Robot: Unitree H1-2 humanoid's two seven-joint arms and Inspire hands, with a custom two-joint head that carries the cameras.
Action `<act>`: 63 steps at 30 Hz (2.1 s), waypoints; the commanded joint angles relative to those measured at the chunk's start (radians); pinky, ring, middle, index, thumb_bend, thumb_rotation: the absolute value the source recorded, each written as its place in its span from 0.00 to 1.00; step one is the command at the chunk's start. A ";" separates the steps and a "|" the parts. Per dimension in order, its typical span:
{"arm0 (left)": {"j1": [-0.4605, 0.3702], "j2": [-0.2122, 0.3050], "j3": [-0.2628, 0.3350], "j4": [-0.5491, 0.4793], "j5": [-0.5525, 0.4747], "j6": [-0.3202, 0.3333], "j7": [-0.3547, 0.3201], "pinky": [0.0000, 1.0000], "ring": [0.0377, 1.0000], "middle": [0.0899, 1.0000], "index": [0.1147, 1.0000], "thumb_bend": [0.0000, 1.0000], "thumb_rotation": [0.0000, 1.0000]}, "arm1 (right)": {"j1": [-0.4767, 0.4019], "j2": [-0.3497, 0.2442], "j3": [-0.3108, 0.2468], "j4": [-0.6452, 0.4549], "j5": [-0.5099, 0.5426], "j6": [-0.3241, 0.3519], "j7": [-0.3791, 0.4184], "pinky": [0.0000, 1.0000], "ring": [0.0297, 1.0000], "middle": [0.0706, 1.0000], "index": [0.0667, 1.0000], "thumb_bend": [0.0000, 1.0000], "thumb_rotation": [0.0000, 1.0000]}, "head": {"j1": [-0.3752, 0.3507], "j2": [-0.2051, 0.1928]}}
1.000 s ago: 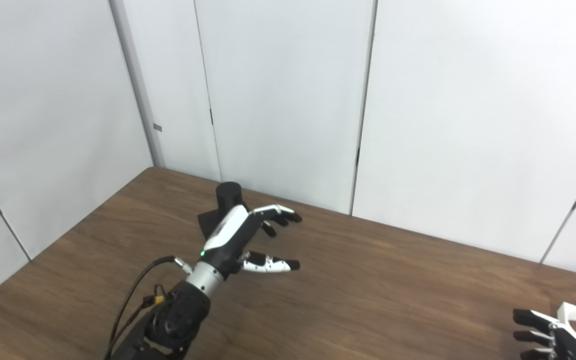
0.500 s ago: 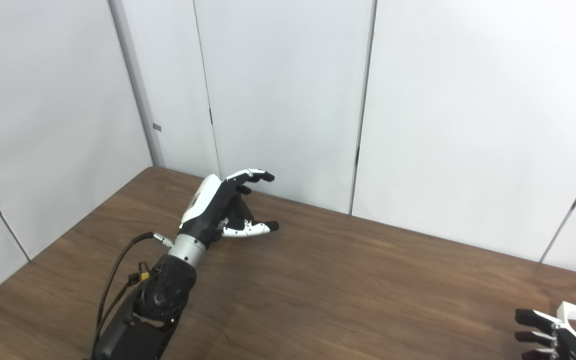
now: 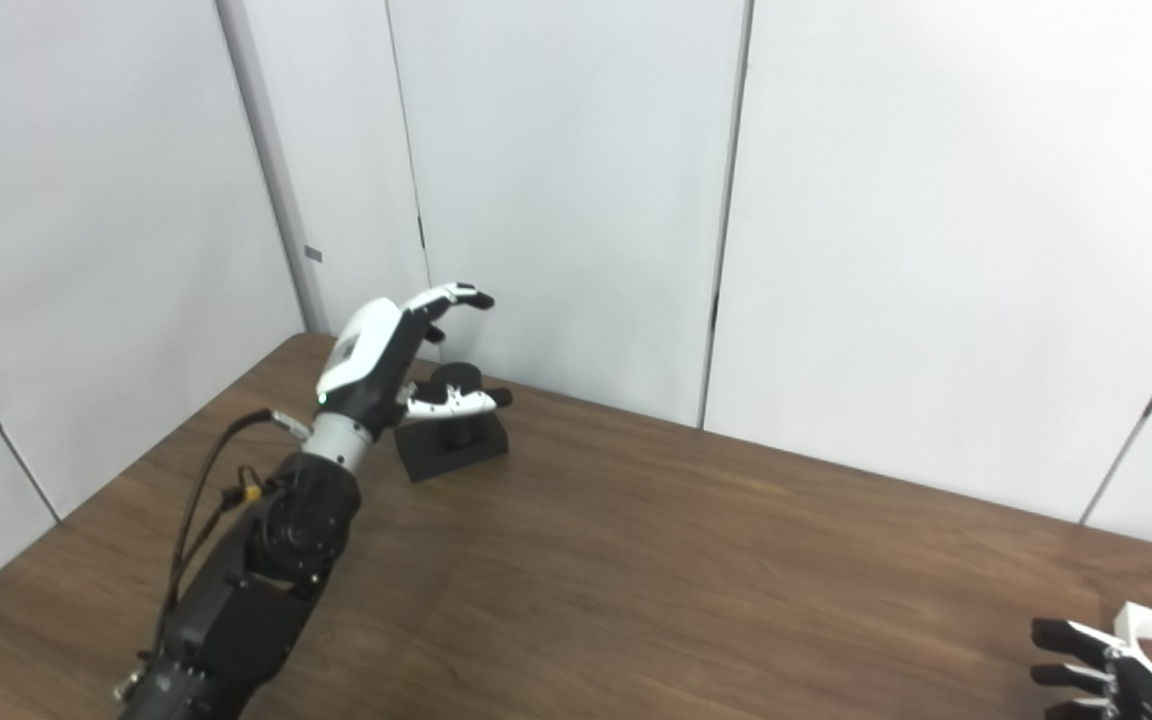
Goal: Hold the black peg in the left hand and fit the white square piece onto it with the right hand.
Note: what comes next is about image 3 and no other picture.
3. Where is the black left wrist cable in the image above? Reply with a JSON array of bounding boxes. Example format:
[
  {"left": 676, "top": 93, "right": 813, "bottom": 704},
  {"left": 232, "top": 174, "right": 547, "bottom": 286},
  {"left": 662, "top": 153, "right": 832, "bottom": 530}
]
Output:
[{"left": 151, "top": 407, "right": 313, "bottom": 651}]

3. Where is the black peg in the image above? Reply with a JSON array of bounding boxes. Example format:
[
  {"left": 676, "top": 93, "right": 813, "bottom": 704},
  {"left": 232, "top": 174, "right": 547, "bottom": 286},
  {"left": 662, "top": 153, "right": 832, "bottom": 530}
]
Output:
[{"left": 394, "top": 362, "right": 511, "bottom": 484}]

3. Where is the white and black right hand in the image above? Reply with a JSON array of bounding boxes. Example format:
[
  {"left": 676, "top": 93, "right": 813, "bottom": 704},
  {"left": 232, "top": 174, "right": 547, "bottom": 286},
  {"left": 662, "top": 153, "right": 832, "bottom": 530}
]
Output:
[{"left": 1030, "top": 617, "right": 1152, "bottom": 720}]

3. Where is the white and black left hand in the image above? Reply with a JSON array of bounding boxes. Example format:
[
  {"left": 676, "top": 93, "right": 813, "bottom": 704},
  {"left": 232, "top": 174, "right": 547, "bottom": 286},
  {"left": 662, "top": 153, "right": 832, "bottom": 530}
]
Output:
[{"left": 316, "top": 283, "right": 514, "bottom": 441}]

